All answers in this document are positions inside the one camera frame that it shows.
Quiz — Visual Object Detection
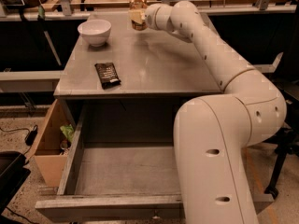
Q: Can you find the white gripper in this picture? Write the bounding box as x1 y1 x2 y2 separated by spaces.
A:
129 4 172 31

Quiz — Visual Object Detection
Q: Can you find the orange soda can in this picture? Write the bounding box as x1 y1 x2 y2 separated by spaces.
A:
129 0 147 31

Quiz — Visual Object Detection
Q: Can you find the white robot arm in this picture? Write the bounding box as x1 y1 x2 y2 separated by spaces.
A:
129 1 287 224

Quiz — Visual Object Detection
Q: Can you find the white ceramic bowl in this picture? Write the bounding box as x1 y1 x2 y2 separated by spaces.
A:
78 19 112 47

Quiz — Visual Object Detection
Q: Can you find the black snack packet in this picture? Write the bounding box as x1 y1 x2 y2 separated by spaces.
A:
94 63 121 90

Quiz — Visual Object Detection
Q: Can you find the grey cabinet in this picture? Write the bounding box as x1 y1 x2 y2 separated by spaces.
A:
54 10 220 121

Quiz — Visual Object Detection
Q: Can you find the green crumpled bag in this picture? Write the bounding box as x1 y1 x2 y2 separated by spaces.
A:
60 124 74 142

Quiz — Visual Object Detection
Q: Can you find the grey open drawer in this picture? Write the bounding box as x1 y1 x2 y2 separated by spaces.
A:
36 103 273 222

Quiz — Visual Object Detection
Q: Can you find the black power adapter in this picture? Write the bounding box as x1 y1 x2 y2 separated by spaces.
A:
25 125 38 146

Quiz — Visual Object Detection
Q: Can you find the cardboard box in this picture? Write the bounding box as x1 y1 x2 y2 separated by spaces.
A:
31 100 73 187

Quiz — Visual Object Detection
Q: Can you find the black office chair base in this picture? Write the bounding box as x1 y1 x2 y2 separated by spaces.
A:
264 84 299 200

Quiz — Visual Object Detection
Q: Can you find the black bin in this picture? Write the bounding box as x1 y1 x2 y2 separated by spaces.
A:
0 151 31 214

